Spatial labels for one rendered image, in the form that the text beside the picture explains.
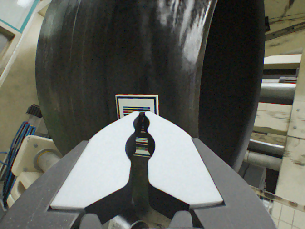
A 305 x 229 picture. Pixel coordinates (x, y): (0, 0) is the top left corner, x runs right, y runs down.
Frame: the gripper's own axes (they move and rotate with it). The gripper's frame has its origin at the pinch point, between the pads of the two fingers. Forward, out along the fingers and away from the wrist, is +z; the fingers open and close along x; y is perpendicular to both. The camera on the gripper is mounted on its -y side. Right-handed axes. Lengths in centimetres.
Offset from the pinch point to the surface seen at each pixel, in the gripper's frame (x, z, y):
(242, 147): 26.9, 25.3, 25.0
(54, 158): -22.0, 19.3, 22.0
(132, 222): -2.0, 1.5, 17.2
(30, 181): -25.6, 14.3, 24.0
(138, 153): -0.6, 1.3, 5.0
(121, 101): -1.9, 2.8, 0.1
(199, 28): 5.9, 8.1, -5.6
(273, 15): 50, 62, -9
